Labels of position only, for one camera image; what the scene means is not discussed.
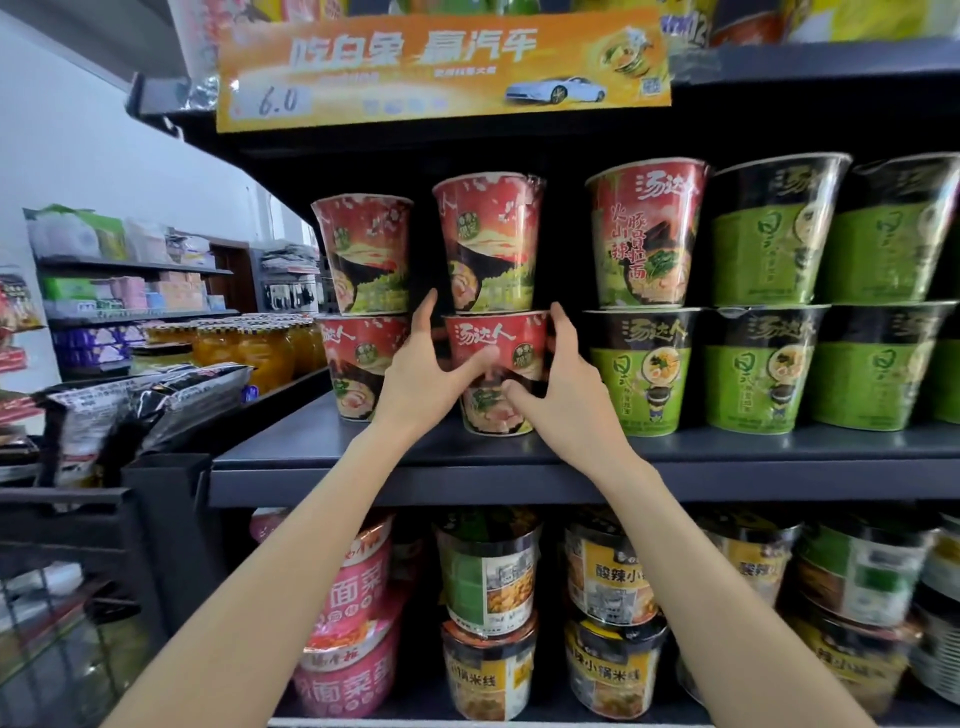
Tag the person's left hand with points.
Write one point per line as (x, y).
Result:
(412, 382)

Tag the person's right hand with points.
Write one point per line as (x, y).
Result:
(577, 420)

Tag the person's right thumb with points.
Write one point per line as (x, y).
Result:
(521, 397)

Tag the person's left thumb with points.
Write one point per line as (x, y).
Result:
(472, 367)

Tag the person's left forearm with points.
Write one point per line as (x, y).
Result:
(285, 592)

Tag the person's right forearm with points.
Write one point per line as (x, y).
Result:
(720, 607)

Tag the dark metal shelf unit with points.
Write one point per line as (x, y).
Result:
(450, 469)

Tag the green label noodle tub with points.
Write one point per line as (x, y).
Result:
(487, 577)
(862, 574)

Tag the yellow label noodle tub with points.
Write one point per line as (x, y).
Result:
(855, 660)
(757, 559)
(487, 675)
(607, 577)
(611, 667)

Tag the red and green noodle cup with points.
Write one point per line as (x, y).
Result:
(645, 232)

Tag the group of yellow fruit jars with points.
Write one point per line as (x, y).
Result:
(255, 349)

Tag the pink noodle bowl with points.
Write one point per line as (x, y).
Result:
(349, 679)
(360, 585)

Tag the group of green noodle cups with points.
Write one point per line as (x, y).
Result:
(765, 367)

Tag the orange promotional sign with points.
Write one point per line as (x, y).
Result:
(442, 67)

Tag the black snack packets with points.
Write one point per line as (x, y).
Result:
(150, 412)

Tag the background shelf with goods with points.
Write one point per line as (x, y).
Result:
(127, 292)

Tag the silver noodle packet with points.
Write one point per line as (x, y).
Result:
(193, 52)

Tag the rack of colourful snack packets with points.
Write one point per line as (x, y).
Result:
(16, 352)

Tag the noodle tub with white label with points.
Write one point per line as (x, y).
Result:
(941, 600)

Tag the black shopping basket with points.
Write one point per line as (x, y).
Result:
(67, 600)

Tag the row of yellow packets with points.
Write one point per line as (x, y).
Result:
(825, 19)

